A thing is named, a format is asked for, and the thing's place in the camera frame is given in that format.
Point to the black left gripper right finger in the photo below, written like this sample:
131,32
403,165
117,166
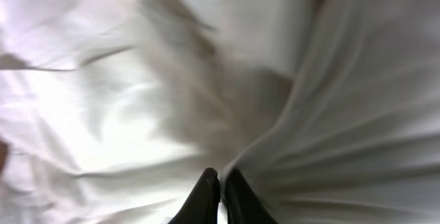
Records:
242,204

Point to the white printed t-shirt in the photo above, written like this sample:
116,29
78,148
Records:
112,109

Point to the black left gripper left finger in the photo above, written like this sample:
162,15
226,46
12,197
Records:
201,206

